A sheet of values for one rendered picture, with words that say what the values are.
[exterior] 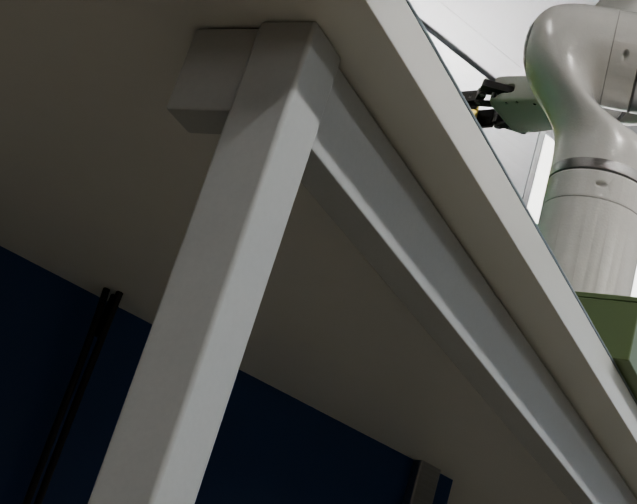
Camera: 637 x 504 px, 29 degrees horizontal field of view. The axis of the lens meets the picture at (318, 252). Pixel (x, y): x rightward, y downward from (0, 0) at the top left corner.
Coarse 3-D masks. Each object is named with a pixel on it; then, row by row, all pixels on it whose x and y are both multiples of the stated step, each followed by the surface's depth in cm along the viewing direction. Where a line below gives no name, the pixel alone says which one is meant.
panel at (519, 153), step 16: (448, 48) 219; (448, 64) 219; (464, 64) 221; (464, 80) 221; (480, 80) 224; (496, 144) 224; (512, 144) 227; (528, 144) 230; (512, 160) 227; (528, 160) 230; (512, 176) 226; (528, 176) 229; (528, 192) 229
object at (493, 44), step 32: (416, 0) 217; (448, 0) 225; (480, 0) 230; (512, 0) 236; (544, 0) 242; (576, 0) 248; (448, 32) 221; (480, 32) 229; (512, 32) 235; (480, 64) 225; (512, 64) 231
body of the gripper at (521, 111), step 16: (496, 80) 195; (512, 80) 193; (496, 96) 193; (512, 96) 192; (528, 96) 190; (512, 112) 194; (528, 112) 193; (512, 128) 200; (528, 128) 198; (544, 128) 196
